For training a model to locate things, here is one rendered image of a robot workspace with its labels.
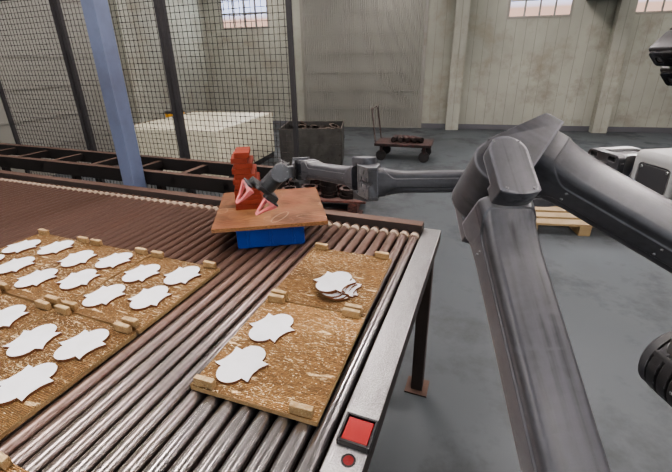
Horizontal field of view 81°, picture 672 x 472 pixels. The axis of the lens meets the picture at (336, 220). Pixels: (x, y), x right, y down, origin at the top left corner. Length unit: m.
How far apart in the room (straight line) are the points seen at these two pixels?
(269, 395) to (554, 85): 10.30
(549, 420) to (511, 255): 0.14
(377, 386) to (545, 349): 0.76
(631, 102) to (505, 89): 2.73
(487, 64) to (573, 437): 10.32
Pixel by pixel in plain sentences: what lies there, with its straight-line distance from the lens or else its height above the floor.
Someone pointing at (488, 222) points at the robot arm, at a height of 1.55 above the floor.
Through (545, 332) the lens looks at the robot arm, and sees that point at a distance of 0.39.
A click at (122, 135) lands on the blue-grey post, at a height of 1.28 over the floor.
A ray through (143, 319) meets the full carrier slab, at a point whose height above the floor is 0.94.
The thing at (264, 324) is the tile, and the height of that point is 0.94.
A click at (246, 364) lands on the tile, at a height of 0.94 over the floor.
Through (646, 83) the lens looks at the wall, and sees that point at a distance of 11.47.
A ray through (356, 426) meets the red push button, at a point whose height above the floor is 0.93.
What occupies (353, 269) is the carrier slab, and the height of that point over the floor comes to 0.94.
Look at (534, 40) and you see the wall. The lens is 10.72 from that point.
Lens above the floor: 1.70
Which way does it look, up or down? 22 degrees down
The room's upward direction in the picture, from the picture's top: 1 degrees counter-clockwise
